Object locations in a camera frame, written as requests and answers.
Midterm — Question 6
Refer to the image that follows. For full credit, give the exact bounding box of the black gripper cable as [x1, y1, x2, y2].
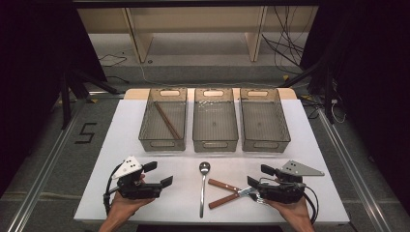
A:
[302, 185, 320, 225]
[102, 163, 120, 216]

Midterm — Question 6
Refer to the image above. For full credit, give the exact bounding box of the bundle of black cables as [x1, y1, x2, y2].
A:
[261, 6, 306, 73]

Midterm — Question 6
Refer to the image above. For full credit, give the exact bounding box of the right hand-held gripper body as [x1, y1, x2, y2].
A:
[257, 159, 326, 205]

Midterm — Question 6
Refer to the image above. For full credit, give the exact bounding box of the metal spoon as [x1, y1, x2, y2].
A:
[198, 161, 212, 219]

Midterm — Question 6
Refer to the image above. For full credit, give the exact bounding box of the black curtain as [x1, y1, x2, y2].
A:
[299, 0, 410, 218]
[0, 0, 108, 198]

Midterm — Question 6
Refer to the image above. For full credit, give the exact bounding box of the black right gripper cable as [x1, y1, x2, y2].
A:
[302, 185, 320, 225]

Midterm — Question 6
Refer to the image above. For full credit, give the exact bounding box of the person's right hand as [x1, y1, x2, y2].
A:
[265, 196, 314, 227]

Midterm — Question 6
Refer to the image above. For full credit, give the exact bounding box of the smoky clear plastic bin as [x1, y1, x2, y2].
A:
[239, 87, 292, 154]
[138, 87, 189, 153]
[191, 87, 240, 153]

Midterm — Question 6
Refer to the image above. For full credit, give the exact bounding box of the light wooden desk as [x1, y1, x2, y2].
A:
[76, 5, 320, 64]

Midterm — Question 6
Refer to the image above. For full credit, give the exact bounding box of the dark brown chopstick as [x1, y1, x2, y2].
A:
[156, 101, 184, 140]
[154, 101, 182, 141]

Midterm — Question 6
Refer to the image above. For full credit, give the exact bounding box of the thin black floor cable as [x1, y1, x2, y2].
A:
[98, 53, 129, 69]

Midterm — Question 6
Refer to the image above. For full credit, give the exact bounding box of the white table cover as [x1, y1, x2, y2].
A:
[73, 98, 351, 225]

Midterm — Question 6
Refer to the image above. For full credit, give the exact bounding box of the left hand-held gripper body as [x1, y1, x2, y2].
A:
[111, 156, 162, 200]

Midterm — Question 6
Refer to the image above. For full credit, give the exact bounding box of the aluminium floor rail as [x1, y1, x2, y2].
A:
[316, 107, 393, 232]
[6, 91, 128, 232]

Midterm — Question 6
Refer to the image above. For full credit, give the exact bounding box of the black tripod stand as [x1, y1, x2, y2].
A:
[278, 57, 337, 126]
[59, 69, 121, 131]

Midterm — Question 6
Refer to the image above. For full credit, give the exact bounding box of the wooden-handled knife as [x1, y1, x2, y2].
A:
[207, 178, 268, 205]
[208, 186, 259, 211]

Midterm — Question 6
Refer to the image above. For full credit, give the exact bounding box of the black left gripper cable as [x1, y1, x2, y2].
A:
[102, 163, 120, 216]

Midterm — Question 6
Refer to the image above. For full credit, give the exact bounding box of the person's left hand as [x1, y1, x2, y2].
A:
[107, 192, 156, 224]

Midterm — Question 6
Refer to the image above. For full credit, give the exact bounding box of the white plug with cable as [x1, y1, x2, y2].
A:
[330, 98, 348, 124]

